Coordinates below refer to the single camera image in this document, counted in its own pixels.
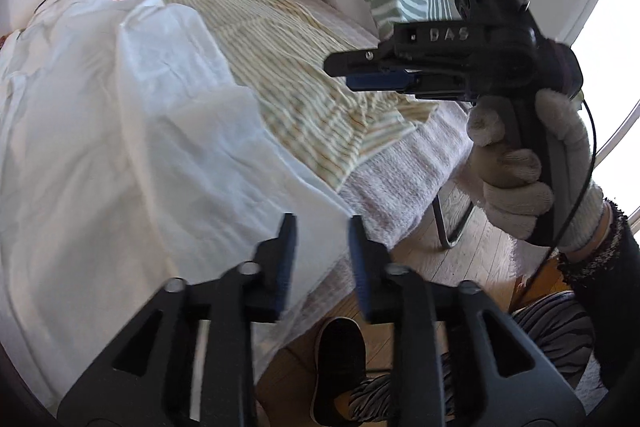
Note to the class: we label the black slipper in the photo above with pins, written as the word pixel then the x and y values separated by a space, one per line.
pixel 340 357

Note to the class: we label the metal bed leg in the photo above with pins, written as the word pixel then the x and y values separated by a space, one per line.
pixel 436 222

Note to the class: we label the person's right hand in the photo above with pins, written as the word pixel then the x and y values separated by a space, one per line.
pixel 515 197

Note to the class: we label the person's striped trouser leg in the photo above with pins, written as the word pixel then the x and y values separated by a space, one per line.
pixel 555 332

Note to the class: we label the yellow striped bed sheet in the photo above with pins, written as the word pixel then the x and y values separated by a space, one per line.
pixel 300 72

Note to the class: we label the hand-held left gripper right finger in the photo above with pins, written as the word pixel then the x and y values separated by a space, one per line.
pixel 361 277

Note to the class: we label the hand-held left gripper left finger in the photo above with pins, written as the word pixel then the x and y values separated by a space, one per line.
pixel 285 267

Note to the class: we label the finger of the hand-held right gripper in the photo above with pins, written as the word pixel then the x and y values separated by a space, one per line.
pixel 350 62
pixel 380 82

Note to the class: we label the white shirt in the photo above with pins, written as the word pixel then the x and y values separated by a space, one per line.
pixel 125 132

